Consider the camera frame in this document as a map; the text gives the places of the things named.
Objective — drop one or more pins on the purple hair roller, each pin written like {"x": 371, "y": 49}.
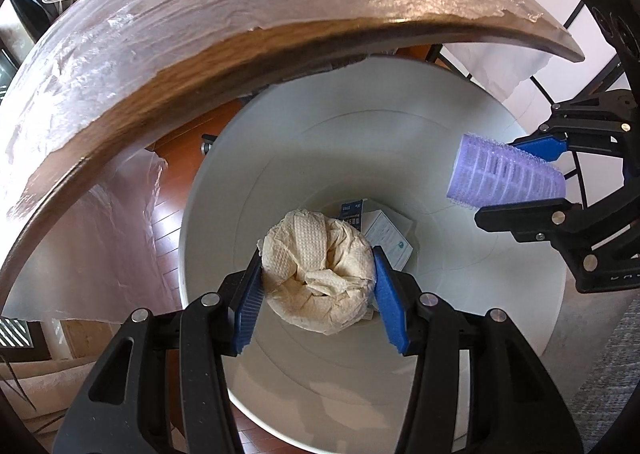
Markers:
{"x": 500, "y": 172}

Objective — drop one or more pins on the grey carpet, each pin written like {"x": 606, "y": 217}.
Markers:
{"x": 610, "y": 359}

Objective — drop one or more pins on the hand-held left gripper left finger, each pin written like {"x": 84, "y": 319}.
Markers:
{"x": 249, "y": 309}

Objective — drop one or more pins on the white purple medicine box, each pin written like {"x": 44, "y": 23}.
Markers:
{"x": 390, "y": 234}

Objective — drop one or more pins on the beige paper towel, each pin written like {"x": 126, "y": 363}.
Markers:
{"x": 310, "y": 254}

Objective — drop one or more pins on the blue red medicine box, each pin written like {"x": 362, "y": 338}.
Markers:
{"x": 352, "y": 213}

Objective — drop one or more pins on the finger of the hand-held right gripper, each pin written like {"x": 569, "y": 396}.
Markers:
{"x": 542, "y": 148}
{"x": 525, "y": 219}

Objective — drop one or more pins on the white trash bin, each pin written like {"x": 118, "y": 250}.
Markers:
{"x": 400, "y": 134}

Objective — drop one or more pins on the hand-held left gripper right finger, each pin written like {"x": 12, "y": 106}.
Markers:
{"x": 392, "y": 309}

